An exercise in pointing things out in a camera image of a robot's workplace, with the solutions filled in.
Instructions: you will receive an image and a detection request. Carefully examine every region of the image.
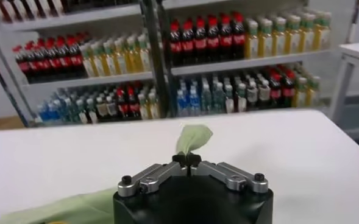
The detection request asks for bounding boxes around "small red cap cola bottle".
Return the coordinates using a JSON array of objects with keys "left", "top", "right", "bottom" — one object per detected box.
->
[
  {"left": 127, "top": 87, "right": 140, "bottom": 119},
  {"left": 116, "top": 88, "right": 129, "bottom": 120},
  {"left": 282, "top": 69, "right": 296, "bottom": 107},
  {"left": 269, "top": 70, "right": 283, "bottom": 108}
]

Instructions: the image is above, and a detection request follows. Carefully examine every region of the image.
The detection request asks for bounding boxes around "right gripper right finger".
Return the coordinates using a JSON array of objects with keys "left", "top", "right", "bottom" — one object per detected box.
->
[{"left": 187, "top": 152, "right": 269, "bottom": 194}]

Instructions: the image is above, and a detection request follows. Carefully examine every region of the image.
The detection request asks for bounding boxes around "small clear green bottle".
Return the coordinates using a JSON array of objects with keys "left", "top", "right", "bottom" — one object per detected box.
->
[
  {"left": 213, "top": 82, "right": 226, "bottom": 113},
  {"left": 201, "top": 84, "right": 213, "bottom": 114}
]

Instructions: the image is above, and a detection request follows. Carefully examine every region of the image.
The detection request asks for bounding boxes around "white side table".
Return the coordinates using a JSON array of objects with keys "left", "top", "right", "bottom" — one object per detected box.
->
[{"left": 330, "top": 41, "right": 359, "bottom": 124}]

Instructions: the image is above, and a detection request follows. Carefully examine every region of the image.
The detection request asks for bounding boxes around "beverage display cabinet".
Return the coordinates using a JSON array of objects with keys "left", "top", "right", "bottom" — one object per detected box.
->
[
  {"left": 0, "top": 0, "right": 169, "bottom": 128},
  {"left": 157, "top": 0, "right": 359, "bottom": 119}
]

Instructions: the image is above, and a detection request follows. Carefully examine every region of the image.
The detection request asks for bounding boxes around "small blue drink bottle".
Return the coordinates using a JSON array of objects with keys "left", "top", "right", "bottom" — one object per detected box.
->
[
  {"left": 49, "top": 100, "right": 61, "bottom": 122},
  {"left": 38, "top": 103, "right": 51, "bottom": 123},
  {"left": 188, "top": 86, "right": 201, "bottom": 116},
  {"left": 176, "top": 88, "right": 188, "bottom": 117}
]

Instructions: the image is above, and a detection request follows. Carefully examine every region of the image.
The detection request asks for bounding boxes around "small dark white label bottle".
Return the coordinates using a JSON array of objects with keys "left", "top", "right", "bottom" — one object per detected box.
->
[
  {"left": 224, "top": 85, "right": 236, "bottom": 114},
  {"left": 236, "top": 82, "right": 247, "bottom": 113},
  {"left": 246, "top": 80, "right": 258, "bottom": 110},
  {"left": 258, "top": 79, "right": 271, "bottom": 109}
]

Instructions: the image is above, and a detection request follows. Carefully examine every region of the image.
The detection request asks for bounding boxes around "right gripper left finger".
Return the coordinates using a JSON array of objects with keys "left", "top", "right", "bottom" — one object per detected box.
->
[{"left": 117, "top": 153, "right": 188, "bottom": 198}]

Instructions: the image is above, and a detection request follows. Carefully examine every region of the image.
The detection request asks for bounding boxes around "light green t-shirt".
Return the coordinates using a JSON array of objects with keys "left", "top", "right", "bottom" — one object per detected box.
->
[{"left": 0, "top": 124, "right": 213, "bottom": 224}]

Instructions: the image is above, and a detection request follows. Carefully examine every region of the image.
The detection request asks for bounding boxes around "white metal shelf board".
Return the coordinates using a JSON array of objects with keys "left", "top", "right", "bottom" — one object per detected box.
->
[
  {"left": 162, "top": 0, "right": 238, "bottom": 9},
  {"left": 169, "top": 49, "right": 332, "bottom": 76},
  {"left": 20, "top": 71, "right": 155, "bottom": 91},
  {"left": 0, "top": 3, "right": 144, "bottom": 32}
]

